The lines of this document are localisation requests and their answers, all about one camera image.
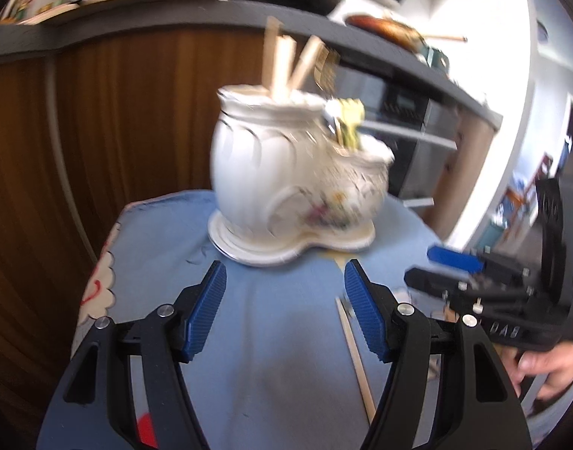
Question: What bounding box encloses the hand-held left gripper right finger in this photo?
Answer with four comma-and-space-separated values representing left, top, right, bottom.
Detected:
344, 259, 534, 450

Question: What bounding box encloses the blue cartoon printed blanket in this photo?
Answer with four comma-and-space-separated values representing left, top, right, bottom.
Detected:
35, 190, 456, 450

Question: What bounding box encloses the wooden cabinet side panel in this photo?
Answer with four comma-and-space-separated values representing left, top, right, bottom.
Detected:
443, 108, 490, 200

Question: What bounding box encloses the dark kitchen countertop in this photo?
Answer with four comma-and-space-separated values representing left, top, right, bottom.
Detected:
0, 0, 503, 133

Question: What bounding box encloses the yellow tulip plastic spoon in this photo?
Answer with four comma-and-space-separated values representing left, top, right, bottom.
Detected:
337, 122, 363, 152
338, 98, 367, 125

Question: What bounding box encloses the person's right hand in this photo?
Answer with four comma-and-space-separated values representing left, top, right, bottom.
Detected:
511, 342, 573, 401

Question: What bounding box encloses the white ceramic saucer tray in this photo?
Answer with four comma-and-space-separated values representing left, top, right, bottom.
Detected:
208, 210, 377, 267

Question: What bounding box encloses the wooden chopstick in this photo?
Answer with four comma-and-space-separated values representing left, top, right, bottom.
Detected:
262, 16, 282, 92
289, 35, 325, 92
272, 35, 297, 99
334, 296, 377, 425

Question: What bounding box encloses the wooden kitchen cabinet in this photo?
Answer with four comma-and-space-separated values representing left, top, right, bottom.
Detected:
0, 25, 456, 432

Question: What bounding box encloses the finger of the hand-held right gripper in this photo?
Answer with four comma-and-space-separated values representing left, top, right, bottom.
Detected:
403, 266, 537, 316
426, 245, 539, 287

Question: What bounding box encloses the copper frying pan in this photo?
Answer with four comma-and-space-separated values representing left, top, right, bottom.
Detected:
345, 14, 468, 53

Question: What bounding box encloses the stainless steel oven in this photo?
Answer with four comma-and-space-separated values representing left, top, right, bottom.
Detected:
333, 63, 460, 203

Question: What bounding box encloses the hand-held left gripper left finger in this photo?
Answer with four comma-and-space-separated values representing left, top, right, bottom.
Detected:
35, 260, 227, 450

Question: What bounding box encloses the floral ceramic utensil holder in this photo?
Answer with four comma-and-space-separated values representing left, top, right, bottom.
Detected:
210, 83, 394, 240

